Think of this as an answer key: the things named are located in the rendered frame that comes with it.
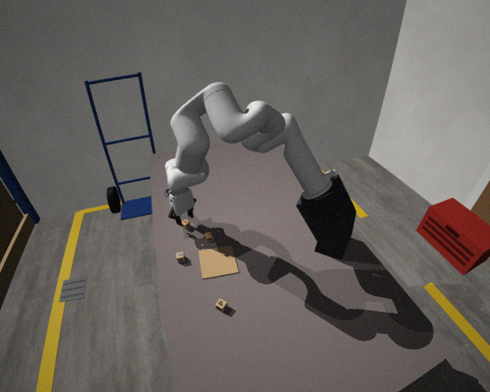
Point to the tan flat mat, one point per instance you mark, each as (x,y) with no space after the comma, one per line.
(217,262)

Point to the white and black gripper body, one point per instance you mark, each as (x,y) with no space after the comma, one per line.
(181,203)

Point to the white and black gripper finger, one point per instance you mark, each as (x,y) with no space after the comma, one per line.
(177,218)
(190,212)

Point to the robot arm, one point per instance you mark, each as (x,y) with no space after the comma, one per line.
(233,126)

